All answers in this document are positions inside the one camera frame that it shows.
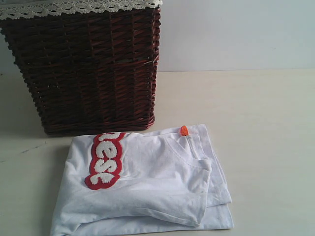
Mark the white t-shirt with red lettering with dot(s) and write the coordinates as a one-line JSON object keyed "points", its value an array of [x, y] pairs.
{"points": [[133, 183]]}

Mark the dark red wicker basket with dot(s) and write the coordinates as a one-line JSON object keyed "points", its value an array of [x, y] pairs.
{"points": [[89, 73]]}

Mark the orange garment tag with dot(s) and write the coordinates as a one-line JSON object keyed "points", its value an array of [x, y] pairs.
{"points": [[184, 131]]}

